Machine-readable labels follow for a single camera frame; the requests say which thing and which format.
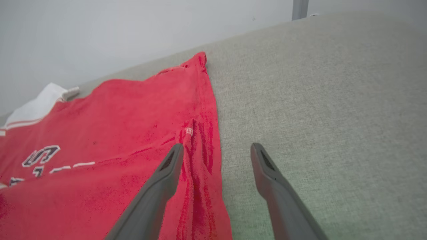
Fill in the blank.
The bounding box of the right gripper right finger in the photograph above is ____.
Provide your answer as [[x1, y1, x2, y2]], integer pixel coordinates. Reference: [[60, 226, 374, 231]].
[[250, 143, 329, 240]]

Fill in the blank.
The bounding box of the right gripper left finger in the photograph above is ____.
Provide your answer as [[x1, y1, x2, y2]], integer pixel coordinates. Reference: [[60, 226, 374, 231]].
[[105, 143, 185, 240]]

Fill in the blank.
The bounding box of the red and white shirt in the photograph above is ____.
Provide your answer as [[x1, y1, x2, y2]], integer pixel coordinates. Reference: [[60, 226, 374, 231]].
[[0, 52, 233, 240]]

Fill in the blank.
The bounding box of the grey fabric sofa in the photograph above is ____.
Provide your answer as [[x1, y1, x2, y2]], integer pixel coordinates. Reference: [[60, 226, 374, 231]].
[[0, 10, 427, 240]]

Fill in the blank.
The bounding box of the grey metal bar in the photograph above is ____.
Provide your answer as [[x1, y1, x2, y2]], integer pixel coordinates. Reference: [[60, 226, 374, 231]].
[[292, 0, 309, 21]]

